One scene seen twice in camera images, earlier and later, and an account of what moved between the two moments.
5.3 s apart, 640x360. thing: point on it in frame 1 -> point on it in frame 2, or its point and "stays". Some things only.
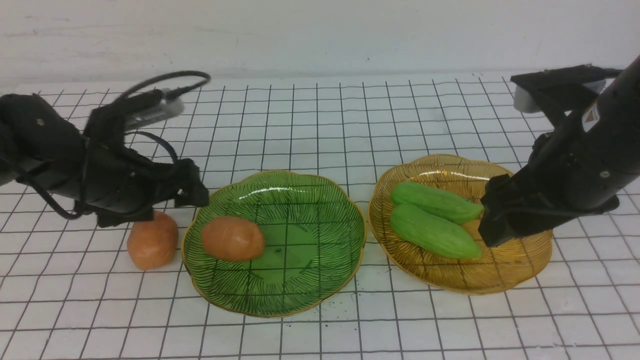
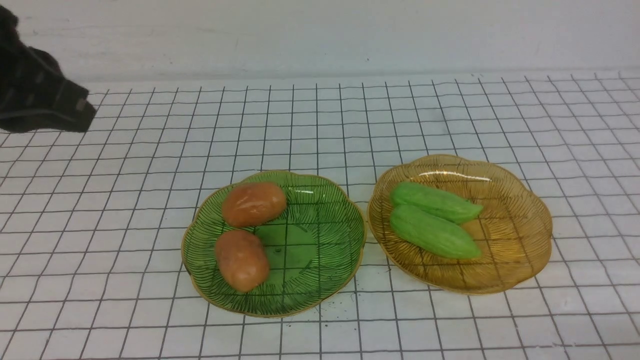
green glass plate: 315,233 stays
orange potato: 232,239 -> 242,262
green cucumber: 445,201 stays
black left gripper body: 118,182 -> 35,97
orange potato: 151,243 -> 246,204
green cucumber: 434,233 stays
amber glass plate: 495,269 stays
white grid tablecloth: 69,290 stays
